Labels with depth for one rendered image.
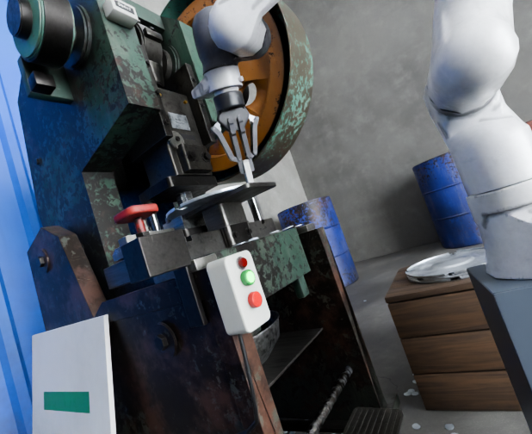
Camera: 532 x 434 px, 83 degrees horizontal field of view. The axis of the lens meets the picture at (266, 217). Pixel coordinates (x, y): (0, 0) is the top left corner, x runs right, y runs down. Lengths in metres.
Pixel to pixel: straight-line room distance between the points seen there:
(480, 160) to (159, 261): 0.55
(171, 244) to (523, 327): 0.56
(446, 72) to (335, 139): 3.73
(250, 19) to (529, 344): 0.71
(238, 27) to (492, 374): 1.05
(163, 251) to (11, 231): 1.46
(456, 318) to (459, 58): 0.70
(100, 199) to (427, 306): 1.02
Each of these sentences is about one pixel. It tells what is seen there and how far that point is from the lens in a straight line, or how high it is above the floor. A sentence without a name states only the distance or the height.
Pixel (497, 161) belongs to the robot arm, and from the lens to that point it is 0.59.
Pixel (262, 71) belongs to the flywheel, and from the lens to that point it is 1.29.
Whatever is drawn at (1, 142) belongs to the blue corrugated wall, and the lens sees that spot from 2.14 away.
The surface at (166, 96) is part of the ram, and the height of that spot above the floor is 1.14.
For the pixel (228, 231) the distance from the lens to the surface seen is 0.81.
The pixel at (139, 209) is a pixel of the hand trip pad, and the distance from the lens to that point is 0.55.
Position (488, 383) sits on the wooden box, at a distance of 1.10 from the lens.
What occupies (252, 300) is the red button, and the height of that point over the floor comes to 0.54.
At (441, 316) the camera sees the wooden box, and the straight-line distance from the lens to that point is 1.03.
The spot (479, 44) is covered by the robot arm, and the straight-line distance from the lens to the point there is 0.54.
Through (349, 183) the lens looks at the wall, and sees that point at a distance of 4.15.
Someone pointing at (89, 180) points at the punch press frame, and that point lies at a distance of 1.06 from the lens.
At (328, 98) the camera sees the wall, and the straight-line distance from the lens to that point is 4.38.
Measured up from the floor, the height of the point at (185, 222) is 0.76.
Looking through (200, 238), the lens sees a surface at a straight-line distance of 0.77.
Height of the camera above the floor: 0.63
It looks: 5 degrees up
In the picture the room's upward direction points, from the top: 19 degrees counter-clockwise
